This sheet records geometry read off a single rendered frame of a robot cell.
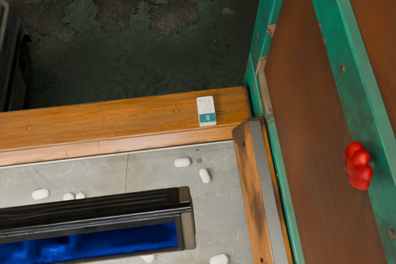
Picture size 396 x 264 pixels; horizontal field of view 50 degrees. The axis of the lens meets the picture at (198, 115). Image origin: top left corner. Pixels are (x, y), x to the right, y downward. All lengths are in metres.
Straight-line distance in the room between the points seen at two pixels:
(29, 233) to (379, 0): 0.43
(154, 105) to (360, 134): 0.59
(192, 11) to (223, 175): 1.24
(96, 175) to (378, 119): 0.65
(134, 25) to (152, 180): 1.20
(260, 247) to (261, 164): 0.15
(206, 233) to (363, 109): 0.53
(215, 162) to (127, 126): 0.20
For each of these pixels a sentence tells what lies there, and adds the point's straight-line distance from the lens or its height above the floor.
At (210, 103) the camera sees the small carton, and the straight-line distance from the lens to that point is 0.91.
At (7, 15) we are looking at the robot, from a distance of 1.73.
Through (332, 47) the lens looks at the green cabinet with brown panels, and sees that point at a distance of 0.47.
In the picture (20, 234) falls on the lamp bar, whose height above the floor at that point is 1.11.
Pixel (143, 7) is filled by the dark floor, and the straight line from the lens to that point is 2.06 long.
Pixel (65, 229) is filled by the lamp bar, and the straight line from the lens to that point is 0.53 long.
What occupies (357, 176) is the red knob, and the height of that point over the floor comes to 1.24.
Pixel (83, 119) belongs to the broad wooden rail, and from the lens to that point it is 0.95.
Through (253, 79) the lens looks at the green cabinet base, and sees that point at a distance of 0.90.
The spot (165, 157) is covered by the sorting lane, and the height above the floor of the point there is 0.74.
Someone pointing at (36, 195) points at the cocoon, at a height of 0.76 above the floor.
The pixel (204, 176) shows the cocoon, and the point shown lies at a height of 0.76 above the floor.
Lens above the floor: 1.61
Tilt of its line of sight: 66 degrees down
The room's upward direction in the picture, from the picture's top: straight up
